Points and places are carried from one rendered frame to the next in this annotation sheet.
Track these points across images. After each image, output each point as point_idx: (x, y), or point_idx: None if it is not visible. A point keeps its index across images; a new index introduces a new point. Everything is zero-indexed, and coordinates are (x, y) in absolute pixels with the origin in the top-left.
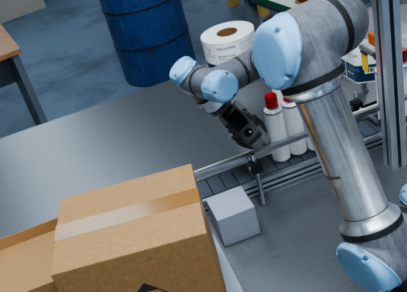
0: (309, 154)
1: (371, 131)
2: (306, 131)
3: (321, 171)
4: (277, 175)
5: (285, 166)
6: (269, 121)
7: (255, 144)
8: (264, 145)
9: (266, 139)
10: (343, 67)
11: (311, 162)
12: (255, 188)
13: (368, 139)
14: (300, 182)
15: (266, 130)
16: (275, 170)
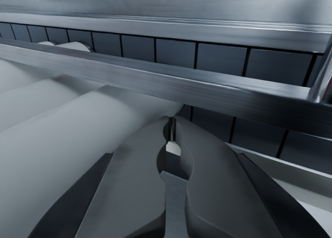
0: (103, 47)
1: (3, 33)
2: (17, 60)
3: (120, 14)
4: (216, 23)
5: (171, 43)
6: (9, 192)
7: (203, 153)
8: (172, 137)
9: (144, 137)
10: None
11: (110, 18)
12: (321, 27)
13: (7, 13)
14: (173, 7)
15: (96, 168)
16: (206, 44)
